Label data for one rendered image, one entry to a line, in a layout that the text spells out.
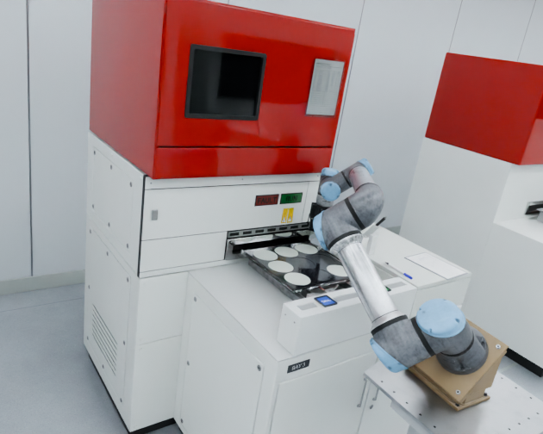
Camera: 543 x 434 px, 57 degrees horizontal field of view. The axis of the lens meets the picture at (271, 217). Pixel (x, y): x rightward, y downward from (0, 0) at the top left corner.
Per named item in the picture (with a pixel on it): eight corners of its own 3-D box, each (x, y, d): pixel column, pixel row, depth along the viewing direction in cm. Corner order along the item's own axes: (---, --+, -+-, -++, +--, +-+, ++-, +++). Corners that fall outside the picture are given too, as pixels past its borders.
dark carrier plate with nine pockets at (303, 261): (244, 251, 205) (244, 250, 205) (308, 242, 225) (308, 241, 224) (294, 290, 179) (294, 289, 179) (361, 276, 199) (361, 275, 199)
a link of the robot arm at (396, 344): (433, 354, 132) (343, 191, 155) (384, 378, 136) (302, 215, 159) (439, 355, 143) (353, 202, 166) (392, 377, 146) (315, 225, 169)
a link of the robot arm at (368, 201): (381, 184, 149) (361, 150, 195) (349, 203, 151) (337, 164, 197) (400, 215, 152) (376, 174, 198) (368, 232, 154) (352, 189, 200)
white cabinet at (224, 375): (171, 432, 225) (186, 272, 197) (328, 375, 281) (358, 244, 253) (244, 554, 177) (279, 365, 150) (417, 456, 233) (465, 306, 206)
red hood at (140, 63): (89, 130, 224) (91, -13, 204) (240, 133, 271) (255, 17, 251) (152, 180, 168) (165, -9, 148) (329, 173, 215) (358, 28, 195)
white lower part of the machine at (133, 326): (82, 355, 266) (84, 213, 238) (215, 324, 313) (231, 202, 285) (127, 448, 213) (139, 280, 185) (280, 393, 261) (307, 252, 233)
